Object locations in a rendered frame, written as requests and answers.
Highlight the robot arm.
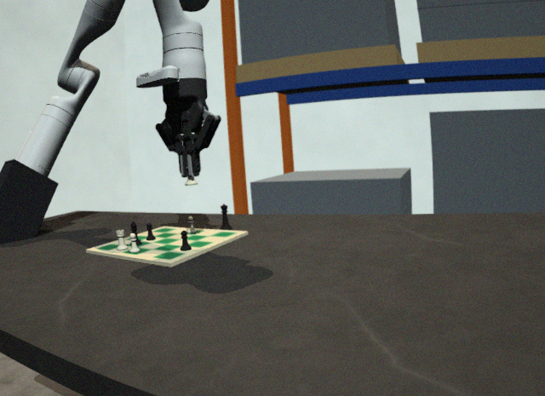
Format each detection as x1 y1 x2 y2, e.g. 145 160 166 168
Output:
15 0 209 177

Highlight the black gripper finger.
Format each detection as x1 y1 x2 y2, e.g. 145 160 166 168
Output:
156 113 188 177
182 108 221 177

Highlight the green and cream chessboard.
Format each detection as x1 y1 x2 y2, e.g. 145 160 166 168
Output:
86 227 248 267

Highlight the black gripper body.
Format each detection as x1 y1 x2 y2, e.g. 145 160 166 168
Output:
163 77 209 134

